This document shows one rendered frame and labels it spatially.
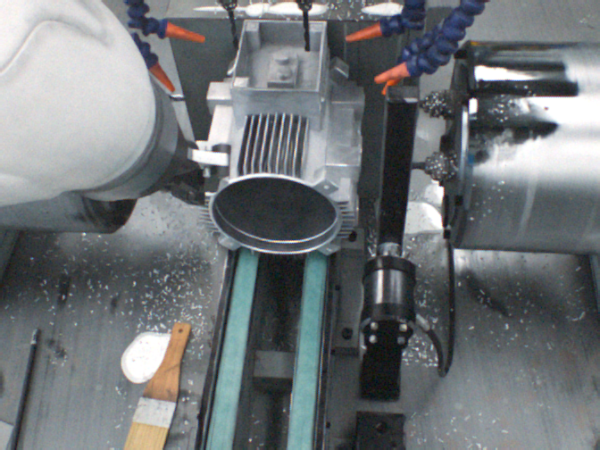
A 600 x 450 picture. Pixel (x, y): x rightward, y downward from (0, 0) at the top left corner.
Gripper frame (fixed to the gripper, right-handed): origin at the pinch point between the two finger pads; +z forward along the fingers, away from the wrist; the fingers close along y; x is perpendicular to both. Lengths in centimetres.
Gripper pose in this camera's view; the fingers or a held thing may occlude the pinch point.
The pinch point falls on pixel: (189, 185)
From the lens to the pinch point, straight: 68.6
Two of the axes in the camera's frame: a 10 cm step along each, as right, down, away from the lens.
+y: -9.9, -0.4, 0.9
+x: -0.5, 9.9, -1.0
